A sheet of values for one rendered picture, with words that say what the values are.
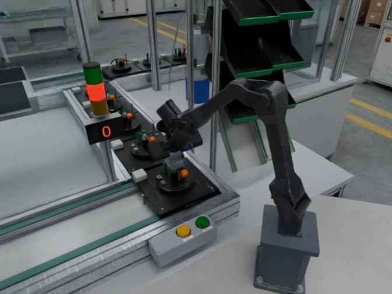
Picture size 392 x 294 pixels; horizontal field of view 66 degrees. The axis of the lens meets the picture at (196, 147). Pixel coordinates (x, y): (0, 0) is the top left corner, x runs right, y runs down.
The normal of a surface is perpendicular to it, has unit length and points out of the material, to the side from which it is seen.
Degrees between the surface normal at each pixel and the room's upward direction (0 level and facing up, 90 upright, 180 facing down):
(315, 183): 0
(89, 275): 90
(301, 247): 0
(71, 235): 0
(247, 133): 45
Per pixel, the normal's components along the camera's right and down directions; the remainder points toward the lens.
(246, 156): 0.26, -0.23
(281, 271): -0.25, 0.53
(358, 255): 0.00, -0.84
